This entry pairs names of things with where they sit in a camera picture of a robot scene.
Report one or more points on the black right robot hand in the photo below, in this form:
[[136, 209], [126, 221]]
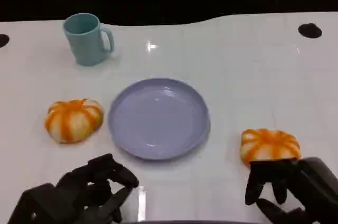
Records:
[[314, 181]]

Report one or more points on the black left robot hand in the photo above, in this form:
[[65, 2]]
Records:
[[66, 195]]

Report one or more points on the orange and white bread roll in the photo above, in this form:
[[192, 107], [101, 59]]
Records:
[[74, 121], [269, 144]]

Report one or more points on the lilac plate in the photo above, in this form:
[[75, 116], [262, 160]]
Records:
[[158, 118]]

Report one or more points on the pale green mug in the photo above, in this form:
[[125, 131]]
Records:
[[85, 41]]

